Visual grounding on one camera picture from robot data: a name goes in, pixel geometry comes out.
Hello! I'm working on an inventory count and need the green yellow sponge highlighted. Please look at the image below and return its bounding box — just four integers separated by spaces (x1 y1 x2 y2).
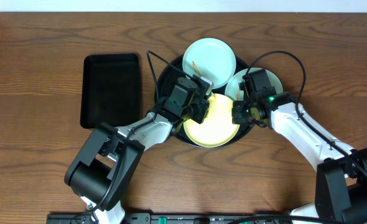
206 92 216 118

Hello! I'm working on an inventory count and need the light blue plate back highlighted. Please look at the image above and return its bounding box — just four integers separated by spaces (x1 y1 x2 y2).
182 38 236 89

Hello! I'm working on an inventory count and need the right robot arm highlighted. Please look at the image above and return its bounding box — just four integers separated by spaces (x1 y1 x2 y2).
233 87 367 223

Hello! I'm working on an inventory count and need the light blue plate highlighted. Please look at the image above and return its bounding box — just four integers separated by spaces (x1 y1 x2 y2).
182 38 236 89
225 69 283 101

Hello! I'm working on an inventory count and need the black rectangular tray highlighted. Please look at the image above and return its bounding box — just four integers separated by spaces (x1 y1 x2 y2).
80 53 141 129

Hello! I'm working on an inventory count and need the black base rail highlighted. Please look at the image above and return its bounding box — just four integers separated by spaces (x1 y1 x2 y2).
45 212 296 224

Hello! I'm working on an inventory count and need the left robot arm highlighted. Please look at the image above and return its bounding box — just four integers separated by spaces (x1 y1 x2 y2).
64 93 214 223

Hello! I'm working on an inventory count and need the yellow plate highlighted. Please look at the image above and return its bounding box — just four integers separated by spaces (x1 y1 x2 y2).
183 93 239 147

